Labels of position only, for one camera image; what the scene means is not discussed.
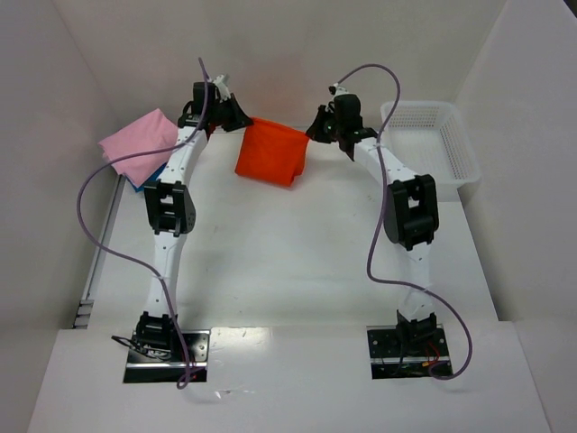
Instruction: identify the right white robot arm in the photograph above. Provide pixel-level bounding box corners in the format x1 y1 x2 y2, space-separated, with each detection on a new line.
306 84 439 358

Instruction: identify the white plastic basket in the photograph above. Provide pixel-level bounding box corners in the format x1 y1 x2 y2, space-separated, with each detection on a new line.
380 101 481 189

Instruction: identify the blue folded t shirt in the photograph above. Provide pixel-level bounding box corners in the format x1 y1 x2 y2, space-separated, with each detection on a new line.
128 164 166 193

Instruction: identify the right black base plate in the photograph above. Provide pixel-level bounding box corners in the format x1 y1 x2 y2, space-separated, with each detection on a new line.
367 327 453 380

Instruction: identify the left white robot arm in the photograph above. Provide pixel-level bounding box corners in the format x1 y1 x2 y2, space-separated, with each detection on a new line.
135 74 252 358

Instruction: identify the pink folded t shirt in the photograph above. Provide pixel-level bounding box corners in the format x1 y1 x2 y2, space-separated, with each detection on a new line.
98 108 178 188

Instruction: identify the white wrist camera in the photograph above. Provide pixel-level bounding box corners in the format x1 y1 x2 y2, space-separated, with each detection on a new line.
328 83 348 97
212 74 231 101

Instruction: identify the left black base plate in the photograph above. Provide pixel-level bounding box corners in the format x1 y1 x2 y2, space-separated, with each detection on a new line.
123 330 210 384

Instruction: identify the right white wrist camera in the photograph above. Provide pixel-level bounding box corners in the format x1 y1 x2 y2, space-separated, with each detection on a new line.
328 83 348 97

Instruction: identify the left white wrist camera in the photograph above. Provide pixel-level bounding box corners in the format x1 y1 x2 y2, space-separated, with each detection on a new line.
212 74 231 101

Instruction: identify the orange t shirt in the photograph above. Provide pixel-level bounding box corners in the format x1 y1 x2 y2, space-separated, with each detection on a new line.
234 117 309 188

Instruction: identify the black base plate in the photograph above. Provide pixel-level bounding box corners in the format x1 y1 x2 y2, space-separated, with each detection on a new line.
123 330 210 384
367 327 453 380

